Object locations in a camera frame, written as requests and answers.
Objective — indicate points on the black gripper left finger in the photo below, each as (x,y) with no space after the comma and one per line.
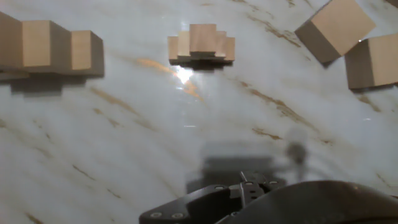
(199,205)

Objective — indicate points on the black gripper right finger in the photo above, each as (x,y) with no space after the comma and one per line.
(275,185)

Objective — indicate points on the marble pattern table mat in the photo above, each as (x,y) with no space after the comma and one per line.
(93,140)

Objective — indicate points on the large wooden cube block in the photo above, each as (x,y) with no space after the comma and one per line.
(379,59)
(339,28)

